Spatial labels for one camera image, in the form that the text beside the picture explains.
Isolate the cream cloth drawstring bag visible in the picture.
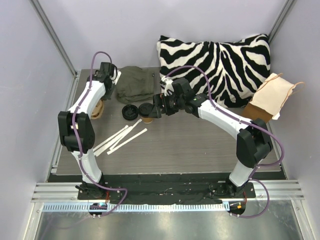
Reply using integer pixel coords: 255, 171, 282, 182
252, 73, 306, 120

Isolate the olive green folded cloth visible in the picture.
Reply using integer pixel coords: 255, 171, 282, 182
115, 66, 155, 105

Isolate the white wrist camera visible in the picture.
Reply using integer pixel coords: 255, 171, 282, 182
110, 67, 122, 85
160, 76, 174, 96

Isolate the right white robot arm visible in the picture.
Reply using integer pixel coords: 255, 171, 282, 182
149, 78, 273, 198

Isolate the brown paper coffee cup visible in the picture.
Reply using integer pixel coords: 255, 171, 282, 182
141, 116, 153, 124

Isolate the brown cardboard cup carrier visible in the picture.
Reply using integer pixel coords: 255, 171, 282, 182
90, 99, 105, 120

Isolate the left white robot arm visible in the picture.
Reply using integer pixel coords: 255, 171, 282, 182
57, 62, 121, 200

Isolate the black plastic cup lid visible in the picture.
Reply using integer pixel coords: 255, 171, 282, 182
121, 104, 139, 121
138, 102, 153, 118

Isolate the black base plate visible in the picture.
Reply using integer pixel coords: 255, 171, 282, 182
76, 173, 256, 205

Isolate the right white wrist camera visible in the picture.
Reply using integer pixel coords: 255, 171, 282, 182
160, 76, 174, 96

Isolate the brown paper bag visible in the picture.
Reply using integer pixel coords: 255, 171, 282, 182
241, 98, 273, 123

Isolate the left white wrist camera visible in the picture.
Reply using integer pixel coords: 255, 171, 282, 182
110, 67, 122, 85

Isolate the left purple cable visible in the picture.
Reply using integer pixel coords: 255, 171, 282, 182
71, 51, 129, 230

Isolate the zebra print pillow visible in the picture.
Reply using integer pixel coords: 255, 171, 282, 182
156, 33, 271, 108

